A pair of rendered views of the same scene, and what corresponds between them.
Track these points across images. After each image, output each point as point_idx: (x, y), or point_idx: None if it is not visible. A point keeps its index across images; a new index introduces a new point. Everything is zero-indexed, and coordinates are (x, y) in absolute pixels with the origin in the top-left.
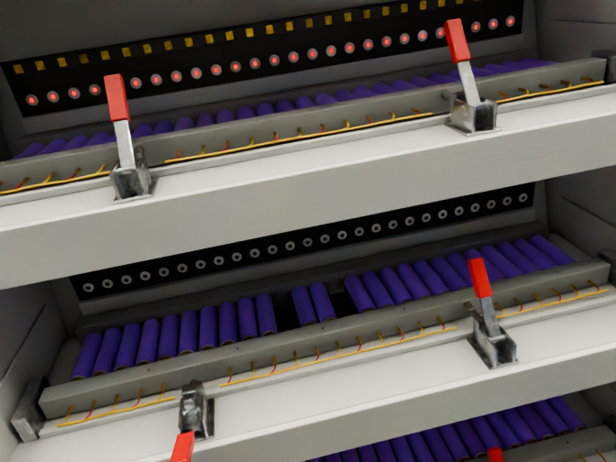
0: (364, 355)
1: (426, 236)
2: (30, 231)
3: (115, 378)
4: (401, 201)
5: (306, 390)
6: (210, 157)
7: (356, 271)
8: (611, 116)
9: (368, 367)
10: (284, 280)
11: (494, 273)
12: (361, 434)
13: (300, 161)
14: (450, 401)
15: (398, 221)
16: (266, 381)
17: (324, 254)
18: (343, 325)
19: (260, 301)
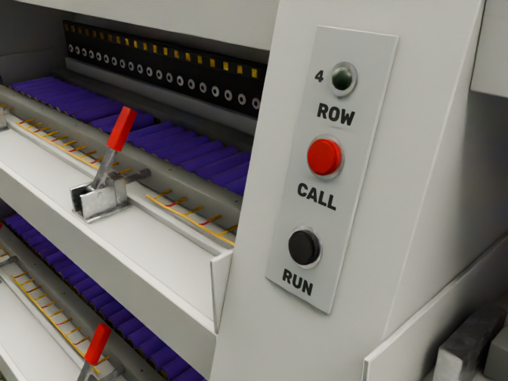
0: (67, 156)
1: (251, 126)
2: None
3: (4, 90)
4: (57, 1)
5: (25, 151)
6: None
7: (177, 122)
8: None
9: (60, 165)
10: (140, 101)
11: (216, 175)
12: (13, 198)
13: None
14: (45, 216)
15: (233, 94)
16: (26, 134)
17: (175, 95)
18: (82, 130)
19: (110, 103)
